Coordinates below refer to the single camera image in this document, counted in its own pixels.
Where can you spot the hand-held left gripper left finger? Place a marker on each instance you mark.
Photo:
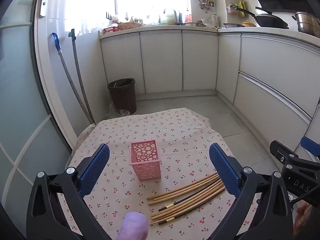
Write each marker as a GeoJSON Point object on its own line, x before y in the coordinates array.
{"type": "Point", "coordinates": [96, 165]}

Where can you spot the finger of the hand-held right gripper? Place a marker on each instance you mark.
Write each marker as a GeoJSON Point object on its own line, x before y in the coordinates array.
{"type": "Point", "coordinates": [311, 145]}
{"type": "Point", "coordinates": [281, 153]}

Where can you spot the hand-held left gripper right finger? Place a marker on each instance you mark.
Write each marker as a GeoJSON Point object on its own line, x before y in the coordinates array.
{"type": "Point", "coordinates": [223, 167]}

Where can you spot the pile of wooden chopsticks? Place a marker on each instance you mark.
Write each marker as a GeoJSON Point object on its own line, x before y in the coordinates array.
{"type": "Point", "coordinates": [200, 187]}

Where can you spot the pink perforated utensil holder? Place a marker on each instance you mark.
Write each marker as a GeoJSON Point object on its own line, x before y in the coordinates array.
{"type": "Point", "coordinates": [145, 155]}

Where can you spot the person's right hand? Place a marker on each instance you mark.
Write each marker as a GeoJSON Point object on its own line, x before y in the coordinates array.
{"type": "Point", "coordinates": [301, 217]}

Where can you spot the person's left hand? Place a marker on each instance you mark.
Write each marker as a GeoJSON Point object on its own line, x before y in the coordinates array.
{"type": "Point", "coordinates": [133, 226]}

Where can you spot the crumpled plastic bag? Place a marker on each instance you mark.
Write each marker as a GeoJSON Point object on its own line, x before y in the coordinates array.
{"type": "Point", "coordinates": [112, 110]}

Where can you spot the cherry print tablecloth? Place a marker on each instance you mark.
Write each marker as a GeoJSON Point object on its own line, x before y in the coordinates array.
{"type": "Point", "coordinates": [162, 130]}

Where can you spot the dark chopstick with gold band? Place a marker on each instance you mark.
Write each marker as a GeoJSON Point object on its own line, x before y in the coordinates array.
{"type": "Point", "coordinates": [165, 221]}
{"type": "Point", "coordinates": [163, 207]}

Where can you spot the dark brown trash bin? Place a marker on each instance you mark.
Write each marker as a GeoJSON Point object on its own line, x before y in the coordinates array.
{"type": "Point", "coordinates": [123, 95]}

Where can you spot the white cabinet with drawers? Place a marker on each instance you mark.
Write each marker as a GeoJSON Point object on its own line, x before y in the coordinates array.
{"type": "Point", "coordinates": [262, 62]}

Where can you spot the frosted glass sliding door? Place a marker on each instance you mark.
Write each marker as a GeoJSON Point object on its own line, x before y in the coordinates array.
{"type": "Point", "coordinates": [20, 80]}

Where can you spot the white kitchen countertop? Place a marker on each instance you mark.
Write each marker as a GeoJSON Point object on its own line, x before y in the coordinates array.
{"type": "Point", "coordinates": [275, 31]}

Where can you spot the steel stockpot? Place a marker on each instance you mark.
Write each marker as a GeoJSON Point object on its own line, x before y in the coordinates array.
{"type": "Point", "coordinates": [306, 23]}

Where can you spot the white cabinet with doors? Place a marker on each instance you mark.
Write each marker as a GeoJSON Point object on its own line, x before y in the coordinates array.
{"type": "Point", "coordinates": [161, 60]}

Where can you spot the black wok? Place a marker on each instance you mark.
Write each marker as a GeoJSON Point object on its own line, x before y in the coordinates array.
{"type": "Point", "coordinates": [271, 21]}

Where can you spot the yellow brown clay pot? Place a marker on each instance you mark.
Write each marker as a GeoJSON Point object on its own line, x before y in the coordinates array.
{"type": "Point", "coordinates": [248, 23]}

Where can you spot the red plastic basket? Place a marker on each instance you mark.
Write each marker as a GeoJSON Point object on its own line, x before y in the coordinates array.
{"type": "Point", "coordinates": [110, 29]}

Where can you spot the small metal pot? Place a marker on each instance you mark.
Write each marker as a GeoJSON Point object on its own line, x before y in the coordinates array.
{"type": "Point", "coordinates": [232, 25]}

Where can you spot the wicker basket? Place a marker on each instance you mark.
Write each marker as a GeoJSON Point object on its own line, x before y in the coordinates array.
{"type": "Point", "coordinates": [128, 26]}

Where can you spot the metal bowl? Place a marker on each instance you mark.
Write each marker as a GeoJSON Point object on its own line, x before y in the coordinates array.
{"type": "Point", "coordinates": [193, 24]}

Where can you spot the white electric kettle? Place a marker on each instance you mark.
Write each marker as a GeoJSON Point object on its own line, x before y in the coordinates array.
{"type": "Point", "coordinates": [214, 21]}

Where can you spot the black pronged hook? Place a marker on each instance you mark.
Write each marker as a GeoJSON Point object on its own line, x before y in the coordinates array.
{"type": "Point", "coordinates": [108, 16]}

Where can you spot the yellow packet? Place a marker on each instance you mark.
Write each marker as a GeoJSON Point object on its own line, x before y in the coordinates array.
{"type": "Point", "coordinates": [242, 8]}

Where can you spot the pale green kettle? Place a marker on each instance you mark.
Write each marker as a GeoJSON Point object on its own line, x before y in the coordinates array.
{"type": "Point", "coordinates": [168, 17]}

